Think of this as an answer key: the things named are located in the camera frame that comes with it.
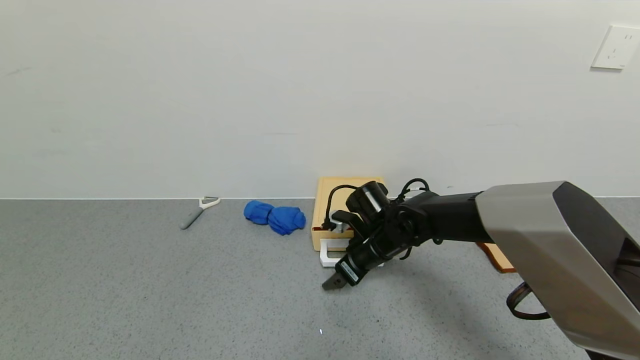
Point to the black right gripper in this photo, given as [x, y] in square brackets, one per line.
[349, 272]

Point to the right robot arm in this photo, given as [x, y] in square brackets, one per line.
[530, 225]

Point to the yellow drawer cabinet case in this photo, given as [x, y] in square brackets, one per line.
[321, 210]

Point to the blue crumpled cloth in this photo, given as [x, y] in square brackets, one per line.
[285, 220]

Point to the grey and white peeler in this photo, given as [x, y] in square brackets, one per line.
[192, 218]

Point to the brown toast slice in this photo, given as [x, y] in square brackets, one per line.
[500, 260]

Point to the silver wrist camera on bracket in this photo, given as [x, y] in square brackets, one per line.
[342, 222]

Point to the white wall outlet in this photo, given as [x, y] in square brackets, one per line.
[616, 47]

